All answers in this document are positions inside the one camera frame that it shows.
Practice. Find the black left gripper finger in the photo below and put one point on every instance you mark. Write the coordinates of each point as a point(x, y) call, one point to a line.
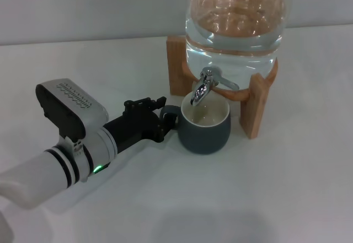
point(159, 102)
point(165, 124)

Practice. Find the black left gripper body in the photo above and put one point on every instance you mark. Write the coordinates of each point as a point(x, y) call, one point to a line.
point(135, 130)

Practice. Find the black cup with white interior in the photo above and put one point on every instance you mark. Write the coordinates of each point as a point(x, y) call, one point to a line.
point(205, 138)

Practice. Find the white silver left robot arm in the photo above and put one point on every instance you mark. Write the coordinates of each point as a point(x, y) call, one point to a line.
point(49, 174)

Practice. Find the chrome faucet tap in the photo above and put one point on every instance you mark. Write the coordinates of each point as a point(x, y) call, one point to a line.
point(204, 87)

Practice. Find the wooden dispenser stand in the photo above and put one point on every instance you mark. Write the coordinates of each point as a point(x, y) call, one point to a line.
point(256, 108)

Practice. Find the glass water dispenser jar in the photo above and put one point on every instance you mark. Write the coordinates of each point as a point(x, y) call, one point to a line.
point(234, 28)

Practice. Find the grey black wrist camera box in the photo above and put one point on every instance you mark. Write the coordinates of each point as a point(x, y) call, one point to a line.
point(69, 110)

